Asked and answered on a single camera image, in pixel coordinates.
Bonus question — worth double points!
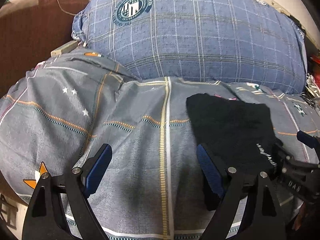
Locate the black pants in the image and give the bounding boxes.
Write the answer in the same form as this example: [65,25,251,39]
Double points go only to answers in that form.
[186,94,278,176]

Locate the blue plaid pillow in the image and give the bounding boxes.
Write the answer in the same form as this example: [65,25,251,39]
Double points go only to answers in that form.
[72,0,307,94]

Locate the wooden bed frame edge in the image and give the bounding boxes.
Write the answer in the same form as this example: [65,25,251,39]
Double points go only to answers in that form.
[50,40,79,57]

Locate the cluttered bedside items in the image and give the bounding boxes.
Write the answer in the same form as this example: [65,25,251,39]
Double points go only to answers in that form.
[303,55,320,106]

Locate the grey patterned bed sheet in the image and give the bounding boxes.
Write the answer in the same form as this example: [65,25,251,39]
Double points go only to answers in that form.
[1,48,319,239]

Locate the dark red headboard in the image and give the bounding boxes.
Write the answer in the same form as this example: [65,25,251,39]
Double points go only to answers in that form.
[1,0,89,95]

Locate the person's right hand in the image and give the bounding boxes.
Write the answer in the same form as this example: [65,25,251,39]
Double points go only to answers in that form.
[292,202,319,231]

